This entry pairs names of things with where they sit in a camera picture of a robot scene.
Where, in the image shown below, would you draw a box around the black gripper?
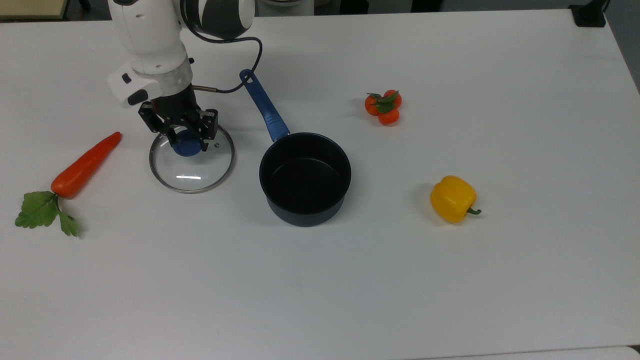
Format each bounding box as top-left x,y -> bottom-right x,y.
138,84 -> 220,152

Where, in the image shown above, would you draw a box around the glass lid with blue knob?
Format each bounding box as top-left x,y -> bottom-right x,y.
148,122 -> 236,194

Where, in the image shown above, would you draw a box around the orange toy carrot green leaves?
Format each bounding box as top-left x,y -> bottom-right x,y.
14,131 -> 123,238

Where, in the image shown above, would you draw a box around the toy tangerine bunch with leaves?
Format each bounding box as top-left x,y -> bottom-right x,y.
363,89 -> 403,127

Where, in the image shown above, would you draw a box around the yellow toy bell pepper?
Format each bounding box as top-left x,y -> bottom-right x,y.
429,175 -> 483,224

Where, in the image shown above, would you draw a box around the black stand base clamp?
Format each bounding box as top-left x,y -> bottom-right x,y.
568,0 -> 609,28

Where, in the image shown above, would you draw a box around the dark gripper cable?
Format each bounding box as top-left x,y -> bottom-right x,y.
180,15 -> 264,95

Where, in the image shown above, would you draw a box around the dark blue saucepan blue handle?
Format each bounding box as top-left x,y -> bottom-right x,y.
239,69 -> 352,228

